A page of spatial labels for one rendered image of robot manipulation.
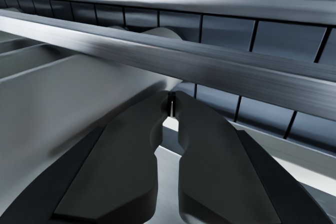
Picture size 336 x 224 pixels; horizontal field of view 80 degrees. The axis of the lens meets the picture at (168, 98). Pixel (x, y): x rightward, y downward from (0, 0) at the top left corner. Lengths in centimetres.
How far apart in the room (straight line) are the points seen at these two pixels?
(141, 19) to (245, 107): 12
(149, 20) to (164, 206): 27
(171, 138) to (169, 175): 5
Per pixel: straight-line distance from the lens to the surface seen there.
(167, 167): 27
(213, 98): 18
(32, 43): 21
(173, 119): 16
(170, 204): 33
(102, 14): 22
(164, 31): 16
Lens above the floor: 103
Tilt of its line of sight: 46 degrees down
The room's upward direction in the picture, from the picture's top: 129 degrees counter-clockwise
